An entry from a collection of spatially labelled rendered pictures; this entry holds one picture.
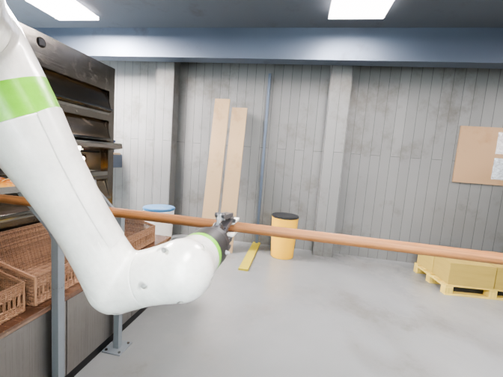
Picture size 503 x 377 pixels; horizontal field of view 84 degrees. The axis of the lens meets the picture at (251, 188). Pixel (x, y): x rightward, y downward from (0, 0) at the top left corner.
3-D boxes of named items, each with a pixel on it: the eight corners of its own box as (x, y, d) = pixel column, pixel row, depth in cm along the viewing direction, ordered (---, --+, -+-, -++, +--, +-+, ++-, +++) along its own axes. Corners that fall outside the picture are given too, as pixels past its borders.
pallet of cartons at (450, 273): (498, 279, 380) (503, 252, 375) (549, 309, 302) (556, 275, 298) (410, 268, 397) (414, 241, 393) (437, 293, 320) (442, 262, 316)
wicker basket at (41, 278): (-46, 293, 145) (-48, 241, 141) (49, 256, 200) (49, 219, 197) (35, 308, 137) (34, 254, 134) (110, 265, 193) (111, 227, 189)
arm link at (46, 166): (19, 114, 34) (78, 104, 44) (-50, 141, 36) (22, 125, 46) (147, 324, 47) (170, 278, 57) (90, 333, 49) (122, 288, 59)
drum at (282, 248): (295, 253, 423) (299, 214, 417) (295, 262, 385) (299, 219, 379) (269, 250, 430) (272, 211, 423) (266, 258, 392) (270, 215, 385)
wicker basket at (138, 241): (56, 254, 204) (56, 218, 201) (108, 235, 259) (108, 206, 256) (116, 263, 196) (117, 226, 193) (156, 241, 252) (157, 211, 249)
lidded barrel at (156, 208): (179, 241, 435) (181, 206, 429) (161, 250, 391) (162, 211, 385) (154, 237, 449) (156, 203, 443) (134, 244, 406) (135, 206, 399)
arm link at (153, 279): (209, 310, 42) (190, 241, 42) (138, 323, 45) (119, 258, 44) (231, 274, 56) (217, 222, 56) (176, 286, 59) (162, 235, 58)
